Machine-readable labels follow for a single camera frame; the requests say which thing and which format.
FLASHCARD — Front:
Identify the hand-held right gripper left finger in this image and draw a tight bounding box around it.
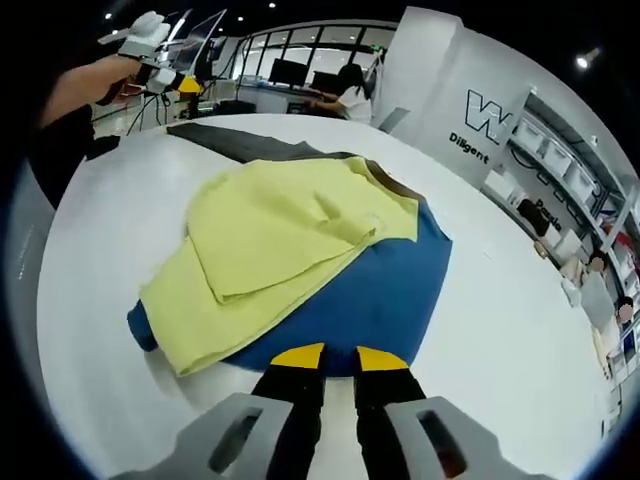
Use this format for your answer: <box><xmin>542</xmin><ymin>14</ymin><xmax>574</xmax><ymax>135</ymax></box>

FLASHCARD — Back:
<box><xmin>107</xmin><ymin>342</ymin><xmax>326</xmax><ymax>480</ymax></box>

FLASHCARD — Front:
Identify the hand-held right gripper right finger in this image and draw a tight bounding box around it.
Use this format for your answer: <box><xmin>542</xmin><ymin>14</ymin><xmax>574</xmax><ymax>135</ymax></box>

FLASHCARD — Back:
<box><xmin>353</xmin><ymin>345</ymin><xmax>546</xmax><ymax>480</ymax></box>

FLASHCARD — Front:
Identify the yellow garment with dark sleeves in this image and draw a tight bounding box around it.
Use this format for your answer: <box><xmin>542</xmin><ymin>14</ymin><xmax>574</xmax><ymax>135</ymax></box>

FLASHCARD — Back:
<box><xmin>126</xmin><ymin>123</ymin><xmax>454</xmax><ymax>379</ymax></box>

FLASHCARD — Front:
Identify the person's left hand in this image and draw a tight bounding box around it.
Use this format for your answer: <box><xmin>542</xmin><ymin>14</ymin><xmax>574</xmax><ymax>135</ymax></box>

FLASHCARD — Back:
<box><xmin>98</xmin><ymin>60</ymin><xmax>147</xmax><ymax>105</ymax></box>

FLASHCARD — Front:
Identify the large display screen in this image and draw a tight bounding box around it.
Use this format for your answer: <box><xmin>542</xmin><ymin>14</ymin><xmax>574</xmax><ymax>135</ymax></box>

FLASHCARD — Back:
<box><xmin>164</xmin><ymin>8</ymin><xmax>229</xmax><ymax>69</ymax></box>

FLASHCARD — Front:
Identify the black computer monitor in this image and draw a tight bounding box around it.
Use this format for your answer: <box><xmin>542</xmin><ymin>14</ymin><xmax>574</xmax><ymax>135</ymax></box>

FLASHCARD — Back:
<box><xmin>312</xmin><ymin>70</ymin><xmax>346</xmax><ymax>91</ymax></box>
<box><xmin>269</xmin><ymin>58</ymin><xmax>310</xmax><ymax>89</ymax></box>

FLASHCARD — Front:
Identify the person's dark shirt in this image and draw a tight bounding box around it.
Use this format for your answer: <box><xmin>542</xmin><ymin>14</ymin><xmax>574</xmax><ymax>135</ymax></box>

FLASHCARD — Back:
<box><xmin>24</xmin><ymin>102</ymin><xmax>121</xmax><ymax>211</ymax></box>

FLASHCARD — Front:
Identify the grey chair backrest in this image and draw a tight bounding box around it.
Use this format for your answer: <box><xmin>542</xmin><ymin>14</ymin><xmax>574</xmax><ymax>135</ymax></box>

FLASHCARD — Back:
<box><xmin>382</xmin><ymin>107</ymin><xmax>409</xmax><ymax>134</ymax></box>

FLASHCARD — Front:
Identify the grey mesh office chair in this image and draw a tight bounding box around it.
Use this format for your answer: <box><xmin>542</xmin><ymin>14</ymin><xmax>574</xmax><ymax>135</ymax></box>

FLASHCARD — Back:
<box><xmin>3</xmin><ymin>159</ymin><xmax>59</xmax><ymax>391</ymax></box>

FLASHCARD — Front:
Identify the grey upright panel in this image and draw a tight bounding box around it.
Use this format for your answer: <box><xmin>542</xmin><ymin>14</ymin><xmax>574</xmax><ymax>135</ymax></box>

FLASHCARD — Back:
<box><xmin>582</xmin><ymin>274</ymin><xmax>616</xmax><ymax>326</ymax></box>

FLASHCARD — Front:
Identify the black bag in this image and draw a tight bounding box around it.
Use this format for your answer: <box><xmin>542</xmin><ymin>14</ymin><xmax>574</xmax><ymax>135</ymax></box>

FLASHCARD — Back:
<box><xmin>517</xmin><ymin>198</ymin><xmax>551</xmax><ymax>236</ymax></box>

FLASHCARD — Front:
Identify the row of white storage bins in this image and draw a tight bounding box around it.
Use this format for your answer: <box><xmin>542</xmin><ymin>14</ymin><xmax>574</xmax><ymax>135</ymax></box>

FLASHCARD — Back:
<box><xmin>514</xmin><ymin>117</ymin><xmax>609</xmax><ymax>201</ymax></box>

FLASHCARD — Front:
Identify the grey metal shelf rack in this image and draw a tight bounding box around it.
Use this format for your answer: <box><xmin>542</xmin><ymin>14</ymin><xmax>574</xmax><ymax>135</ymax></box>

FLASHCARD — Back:
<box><xmin>499</xmin><ymin>84</ymin><xmax>640</xmax><ymax>381</ymax></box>

